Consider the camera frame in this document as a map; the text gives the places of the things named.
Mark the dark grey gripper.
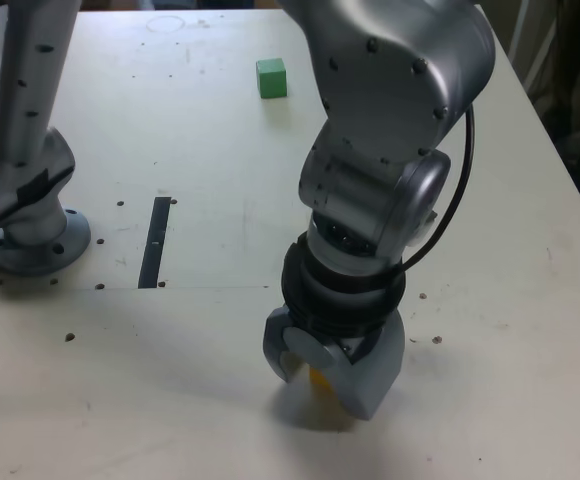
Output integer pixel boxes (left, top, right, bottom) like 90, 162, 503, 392
263, 306, 405, 421

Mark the yellow cube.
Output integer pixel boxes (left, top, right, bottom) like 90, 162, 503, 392
307, 366, 344, 401

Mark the green cube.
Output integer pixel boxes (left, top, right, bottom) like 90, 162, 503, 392
255, 57, 289, 100

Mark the black tape strip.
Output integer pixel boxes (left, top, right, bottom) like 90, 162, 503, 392
137, 196, 171, 290

